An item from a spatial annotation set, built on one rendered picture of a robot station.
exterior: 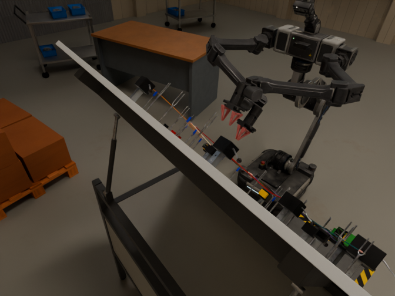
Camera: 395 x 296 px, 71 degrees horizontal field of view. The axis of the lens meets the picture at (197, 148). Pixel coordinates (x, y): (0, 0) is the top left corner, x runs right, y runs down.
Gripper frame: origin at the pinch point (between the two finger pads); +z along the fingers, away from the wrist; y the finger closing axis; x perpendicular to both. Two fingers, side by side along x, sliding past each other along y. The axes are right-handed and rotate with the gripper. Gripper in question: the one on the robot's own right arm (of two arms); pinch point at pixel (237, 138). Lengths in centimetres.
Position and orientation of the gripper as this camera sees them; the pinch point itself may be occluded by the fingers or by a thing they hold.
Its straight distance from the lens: 150.9
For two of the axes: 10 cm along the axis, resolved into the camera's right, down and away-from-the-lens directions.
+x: 5.7, 2.9, 7.7
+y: 6.1, 4.7, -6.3
